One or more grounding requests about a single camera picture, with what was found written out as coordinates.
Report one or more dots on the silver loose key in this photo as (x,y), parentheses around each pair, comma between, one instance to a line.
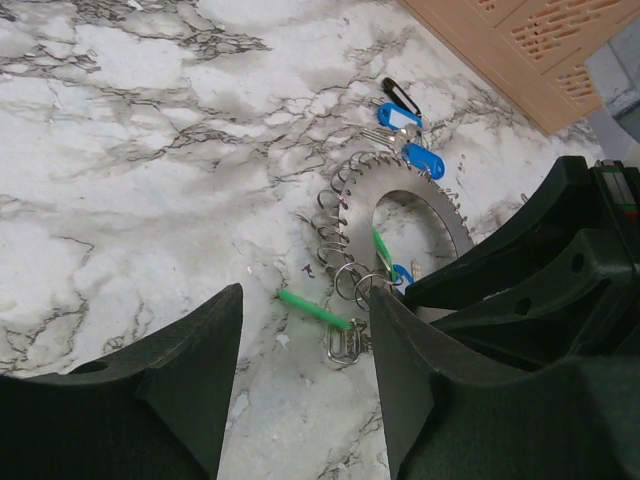
(395,140)

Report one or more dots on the peach compartment organizer box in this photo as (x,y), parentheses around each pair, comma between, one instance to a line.
(532,52)

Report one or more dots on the green key tag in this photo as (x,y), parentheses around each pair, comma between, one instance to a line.
(314,310)
(382,250)

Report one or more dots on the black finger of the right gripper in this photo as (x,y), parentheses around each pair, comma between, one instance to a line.
(575,306)
(565,203)

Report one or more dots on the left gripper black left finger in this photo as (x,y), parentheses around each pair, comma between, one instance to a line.
(155,409)

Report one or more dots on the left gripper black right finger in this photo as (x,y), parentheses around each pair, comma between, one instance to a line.
(451,413)

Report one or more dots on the blue key tag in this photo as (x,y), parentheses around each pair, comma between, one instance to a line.
(425,160)
(401,278)
(394,117)

